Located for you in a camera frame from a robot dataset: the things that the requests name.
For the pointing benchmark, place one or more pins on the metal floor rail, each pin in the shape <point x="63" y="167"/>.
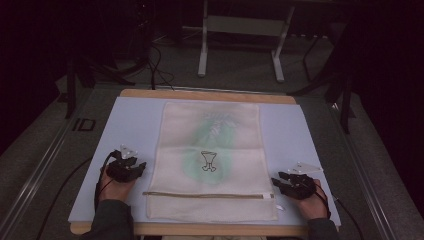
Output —
<point x="366" y="180"/>
<point x="36" y="180"/>

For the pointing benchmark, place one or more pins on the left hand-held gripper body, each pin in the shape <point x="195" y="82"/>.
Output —
<point x="123" y="170"/>

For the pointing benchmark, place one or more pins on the person's right hand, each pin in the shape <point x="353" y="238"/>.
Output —
<point x="315" y="203"/>

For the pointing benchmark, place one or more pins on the green garment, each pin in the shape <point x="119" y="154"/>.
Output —
<point x="210" y="150"/>

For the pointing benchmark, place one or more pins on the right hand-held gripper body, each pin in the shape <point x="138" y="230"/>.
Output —
<point x="300" y="186"/>

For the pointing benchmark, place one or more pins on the white mesh laundry bag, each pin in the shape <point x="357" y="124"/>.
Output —
<point x="210" y="160"/>

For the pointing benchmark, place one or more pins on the white metal stand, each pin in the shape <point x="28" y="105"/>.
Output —
<point x="246" y="25"/>

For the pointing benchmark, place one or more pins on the pale blue board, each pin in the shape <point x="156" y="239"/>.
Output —
<point x="133" y="126"/>

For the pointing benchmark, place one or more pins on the wooden table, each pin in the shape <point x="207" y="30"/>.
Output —
<point x="206" y="96"/>

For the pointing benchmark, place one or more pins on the black stand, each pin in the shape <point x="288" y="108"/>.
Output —
<point x="336" y="86"/>
<point x="86" y="76"/>

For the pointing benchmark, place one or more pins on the person's left hand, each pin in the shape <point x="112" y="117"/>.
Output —
<point x="115" y="190"/>

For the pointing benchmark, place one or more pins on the white zipper pull tab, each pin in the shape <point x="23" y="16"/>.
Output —
<point x="268" y="196"/>

